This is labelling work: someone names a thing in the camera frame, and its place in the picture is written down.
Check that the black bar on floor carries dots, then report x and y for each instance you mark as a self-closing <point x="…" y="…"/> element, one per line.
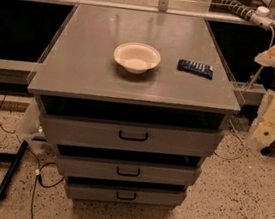
<point x="12" y="168"/>

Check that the dark blue snack packet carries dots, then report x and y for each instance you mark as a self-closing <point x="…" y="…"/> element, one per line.
<point x="195" y="68"/>

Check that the grey middle drawer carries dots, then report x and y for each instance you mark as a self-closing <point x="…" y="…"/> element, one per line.
<point x="123" y="165"/>

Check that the white power strip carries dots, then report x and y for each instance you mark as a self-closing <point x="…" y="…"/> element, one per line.
<point x="259" y="17"/>

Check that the grey top drawer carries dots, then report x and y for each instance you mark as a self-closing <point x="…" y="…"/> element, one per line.
<point x="130" y="135"/>

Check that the white paper bowl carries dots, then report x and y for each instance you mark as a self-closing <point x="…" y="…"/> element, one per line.
<point x="136" y="58"/>

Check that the grey drawer cabinet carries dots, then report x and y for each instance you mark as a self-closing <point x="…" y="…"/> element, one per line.
<point x="79" y="77"/>

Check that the grey metal rail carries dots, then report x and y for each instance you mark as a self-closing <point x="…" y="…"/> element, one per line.
<point x="17" y="72"/>

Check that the grey drawer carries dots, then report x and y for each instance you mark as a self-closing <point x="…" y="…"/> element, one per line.
<point x="130" y="135"/>
<point x="123" y="165"/>
<point x="124" y="191"/>

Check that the grey bottom drawer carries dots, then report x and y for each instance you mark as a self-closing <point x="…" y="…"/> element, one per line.
<point x="124" y="191"/>

